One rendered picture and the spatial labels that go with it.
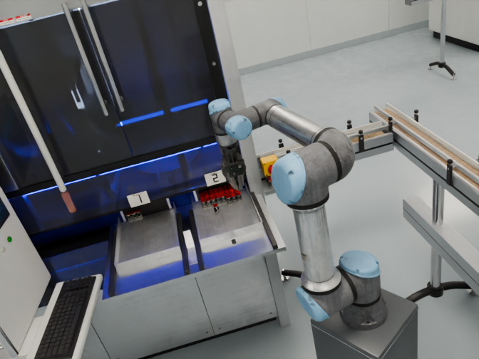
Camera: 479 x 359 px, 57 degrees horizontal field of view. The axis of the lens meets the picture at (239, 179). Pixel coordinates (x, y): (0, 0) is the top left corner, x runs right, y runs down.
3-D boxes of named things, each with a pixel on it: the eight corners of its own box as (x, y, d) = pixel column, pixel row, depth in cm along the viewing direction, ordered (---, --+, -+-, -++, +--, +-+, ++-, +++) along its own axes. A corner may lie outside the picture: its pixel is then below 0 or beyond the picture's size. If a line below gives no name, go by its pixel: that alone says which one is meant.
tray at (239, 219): (192, 202, 204) (190, 196, 202) (246, 187, 206) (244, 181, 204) (201, 246, 175) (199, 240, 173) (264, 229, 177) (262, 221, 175)
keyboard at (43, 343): (64, 284, 184) (61, 280, 183) (96, 277, 184) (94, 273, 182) (32, 367, 150) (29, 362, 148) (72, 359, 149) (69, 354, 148)
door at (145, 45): (134, 156, 181) (79, 7, 151) (234, 129, 184) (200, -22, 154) (134, 157, 180) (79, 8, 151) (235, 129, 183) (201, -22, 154)
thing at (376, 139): (260, 189, 209) (254, 161, 201) (253, 174, 223) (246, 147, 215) (395, 151, 214) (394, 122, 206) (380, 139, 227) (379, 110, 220)
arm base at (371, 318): (396, 306, 142) (395, 284, 138) (371, 338, 134) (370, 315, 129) (356, 288, 153) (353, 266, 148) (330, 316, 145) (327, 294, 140)
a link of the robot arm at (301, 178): (359, 310, 131) (339, 147, 106) (318, 335, 127) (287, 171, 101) (334, 288, 141) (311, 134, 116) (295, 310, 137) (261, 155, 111)
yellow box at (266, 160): (261, 169, 201) (258, 156, 198) (276, 165, 202) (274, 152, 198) (265, 177, 195) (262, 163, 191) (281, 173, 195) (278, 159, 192)
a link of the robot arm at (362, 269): (390, 292, 136) (388, 258, 129) (355, 313, 131) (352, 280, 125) (363, 271, 145) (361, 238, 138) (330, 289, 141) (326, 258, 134)
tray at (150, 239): (120, 223, 202) (117, 216, 200) (175, 207, 204) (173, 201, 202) (117, 271, 172) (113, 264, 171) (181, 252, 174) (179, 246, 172)
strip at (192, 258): (186, 242, 179) (182, 231, 176) (193, 241, 179) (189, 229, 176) (189, 264, 167) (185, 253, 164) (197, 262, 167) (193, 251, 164)
